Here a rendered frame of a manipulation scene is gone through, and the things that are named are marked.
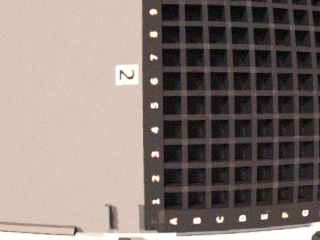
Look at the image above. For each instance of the black well plate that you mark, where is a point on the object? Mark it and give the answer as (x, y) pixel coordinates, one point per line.
(253, 49)

